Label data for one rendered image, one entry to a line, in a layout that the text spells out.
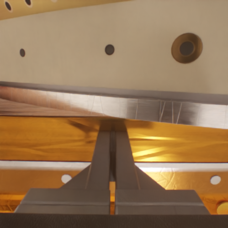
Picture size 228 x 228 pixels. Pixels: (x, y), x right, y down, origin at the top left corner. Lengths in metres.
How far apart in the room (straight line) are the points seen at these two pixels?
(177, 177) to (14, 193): 0.17
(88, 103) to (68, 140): 0.04
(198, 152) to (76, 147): 0.12
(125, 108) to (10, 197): 0.16
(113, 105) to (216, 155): 0.12
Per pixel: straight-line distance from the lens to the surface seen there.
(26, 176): 0.20
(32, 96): 0.22
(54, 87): 0.21
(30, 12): 0.21
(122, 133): 0.15
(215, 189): 0.22
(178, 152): 0.18
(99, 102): 0.16
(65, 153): 0.17
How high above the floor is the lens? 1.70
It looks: 16 degrees up
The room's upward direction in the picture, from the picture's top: 179 degrees counter-clockwise
